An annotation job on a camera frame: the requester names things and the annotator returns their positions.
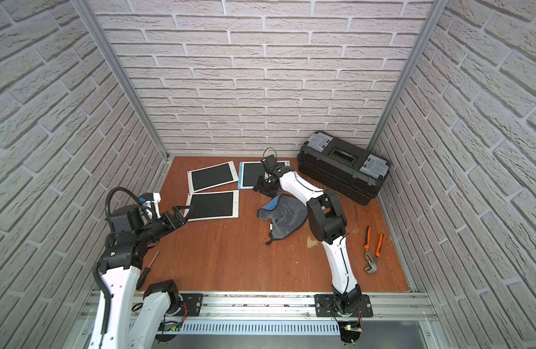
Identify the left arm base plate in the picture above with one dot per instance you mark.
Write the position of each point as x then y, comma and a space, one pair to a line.
187, 304

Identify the blue-edged drawing tablet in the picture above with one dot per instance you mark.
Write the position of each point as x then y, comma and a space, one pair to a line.
249, 173

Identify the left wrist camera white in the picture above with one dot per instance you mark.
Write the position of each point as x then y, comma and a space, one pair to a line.
151, 202

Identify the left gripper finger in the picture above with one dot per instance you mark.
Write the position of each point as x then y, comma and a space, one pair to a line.
178, 223
183, 211

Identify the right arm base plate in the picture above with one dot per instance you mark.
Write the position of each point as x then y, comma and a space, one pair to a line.
327, 305

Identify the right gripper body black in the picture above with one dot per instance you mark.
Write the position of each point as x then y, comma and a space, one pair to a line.
267, 184

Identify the black toolbox grey latches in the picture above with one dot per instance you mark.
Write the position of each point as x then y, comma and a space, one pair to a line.
342, 166

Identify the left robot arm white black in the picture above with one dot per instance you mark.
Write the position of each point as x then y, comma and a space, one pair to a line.
117, 273

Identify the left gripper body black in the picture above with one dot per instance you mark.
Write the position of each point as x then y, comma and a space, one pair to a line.
170, 219

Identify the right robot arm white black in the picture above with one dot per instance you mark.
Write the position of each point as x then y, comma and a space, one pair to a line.
327, 222

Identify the white drawing tablet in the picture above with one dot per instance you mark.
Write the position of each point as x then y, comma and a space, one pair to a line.
213, 206
211, 177

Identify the aluminium mounting rail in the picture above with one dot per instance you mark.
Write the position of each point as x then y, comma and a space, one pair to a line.
300, 306

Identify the blue microfiber cleaning mitt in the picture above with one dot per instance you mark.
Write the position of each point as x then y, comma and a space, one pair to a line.
286, 214

